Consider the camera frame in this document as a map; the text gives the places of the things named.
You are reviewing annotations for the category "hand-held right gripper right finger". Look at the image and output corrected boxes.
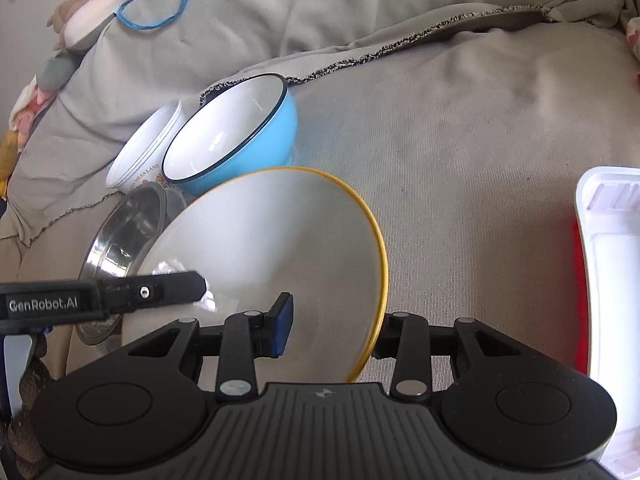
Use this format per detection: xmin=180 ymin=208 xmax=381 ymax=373
xmin=372 ymin=311 xmax=531 ymax=403

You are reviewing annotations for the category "brown fuzzy cloth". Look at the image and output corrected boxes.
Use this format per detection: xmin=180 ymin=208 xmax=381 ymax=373
xmin=0 ymin=360 xmax=56 ymax=480

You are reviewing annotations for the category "grey fringed blanket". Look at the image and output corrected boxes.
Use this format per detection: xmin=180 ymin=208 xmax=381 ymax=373
xmin=0 ymin=0 xmax=640 ymax=261

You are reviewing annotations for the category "floral cloth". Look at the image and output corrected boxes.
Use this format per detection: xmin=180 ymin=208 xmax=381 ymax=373
xmin=7 ymin=82 xmax=56 ymax=133

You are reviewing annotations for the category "green knitted cloth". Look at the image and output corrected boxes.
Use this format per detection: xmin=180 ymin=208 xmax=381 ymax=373
xmin=35 ymin=50 xmax=81 ymax=93

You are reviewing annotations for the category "yellow soft toy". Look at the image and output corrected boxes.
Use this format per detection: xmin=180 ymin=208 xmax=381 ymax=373
xmin=0 ymin=130 xmax=23 ymax=196

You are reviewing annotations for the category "white pink plush toy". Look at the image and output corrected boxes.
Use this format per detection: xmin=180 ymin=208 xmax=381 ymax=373
xmin=47 ymin=0 xmax=138 ymax=51

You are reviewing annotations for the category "white plastic bowl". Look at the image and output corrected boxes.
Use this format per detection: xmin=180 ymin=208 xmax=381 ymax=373
xmin=105 ymin=100 xmax=183 ymax=193

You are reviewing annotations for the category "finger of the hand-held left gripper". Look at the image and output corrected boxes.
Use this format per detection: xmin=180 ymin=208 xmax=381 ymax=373
xmin=97 ymin=271 xmax=208 ymax=317

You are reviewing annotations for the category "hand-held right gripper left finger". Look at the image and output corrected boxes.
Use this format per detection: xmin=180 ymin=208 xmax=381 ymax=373
xmin=120 ymin=291 xmax=296 ymax=403

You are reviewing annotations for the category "white plate with yellow rim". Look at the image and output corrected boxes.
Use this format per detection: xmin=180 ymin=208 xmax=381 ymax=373
xmin=121 ymin=166 xmax=389 ymax=385

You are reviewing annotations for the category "pink patterned cloth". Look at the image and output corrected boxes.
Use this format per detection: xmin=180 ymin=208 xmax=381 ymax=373
xmin=619 ymin=2 xmax=640 ymax=83

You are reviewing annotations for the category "blue enamel bowl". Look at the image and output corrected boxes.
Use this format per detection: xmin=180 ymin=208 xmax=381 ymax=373
xmin=161 ymin=74 xmax=299 ymax=196

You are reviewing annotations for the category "stainless steel bowl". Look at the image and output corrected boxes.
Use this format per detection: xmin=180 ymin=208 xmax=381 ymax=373
xmin=76 ymin=182 xmax=187 ymax=346

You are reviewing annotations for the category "white plastic tray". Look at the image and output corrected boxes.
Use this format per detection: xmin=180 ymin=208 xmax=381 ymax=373
xmin=570 ymin=166 xmax=640 ymax=480

